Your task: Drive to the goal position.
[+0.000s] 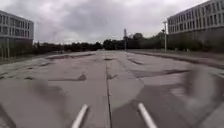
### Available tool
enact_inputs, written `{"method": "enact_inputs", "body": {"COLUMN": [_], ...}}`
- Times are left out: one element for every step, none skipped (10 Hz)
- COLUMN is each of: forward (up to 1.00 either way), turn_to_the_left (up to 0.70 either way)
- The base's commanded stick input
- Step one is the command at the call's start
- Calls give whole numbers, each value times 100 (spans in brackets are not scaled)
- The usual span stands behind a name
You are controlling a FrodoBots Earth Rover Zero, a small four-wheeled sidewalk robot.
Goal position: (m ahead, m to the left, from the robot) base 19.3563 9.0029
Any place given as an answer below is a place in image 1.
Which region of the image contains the grey concrete slab pavement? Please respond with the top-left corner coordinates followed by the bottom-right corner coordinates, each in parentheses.
top-left (0, 49), bottom-right (224, 128)

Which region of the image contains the row of dark trees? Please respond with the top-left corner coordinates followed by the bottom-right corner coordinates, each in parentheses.
top-left (32, 32), bottom-right (174, 55)

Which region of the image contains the tall chimney tower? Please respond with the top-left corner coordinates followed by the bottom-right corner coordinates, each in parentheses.
top-left (123, 28), bottom-right (128, 52)

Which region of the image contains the pale lamp pole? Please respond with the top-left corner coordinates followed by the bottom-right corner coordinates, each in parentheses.
top-left (162, 19), bottom-right (168, 53)

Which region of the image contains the robot's own part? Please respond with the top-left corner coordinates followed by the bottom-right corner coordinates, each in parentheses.
top-left (71, 103), bottom-right (90, 128)
top-left (137, 102), bottom-right (158, 128)

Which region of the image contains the grass strip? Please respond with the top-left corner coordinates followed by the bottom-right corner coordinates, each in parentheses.
top-left (0, 51), bottom-right (64, 65)
top-left (128, 48), bottom-right (224, 70)

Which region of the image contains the large grey office building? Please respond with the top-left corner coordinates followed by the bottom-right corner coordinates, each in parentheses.
top-left (166, 0), bottom-right (224, 53)

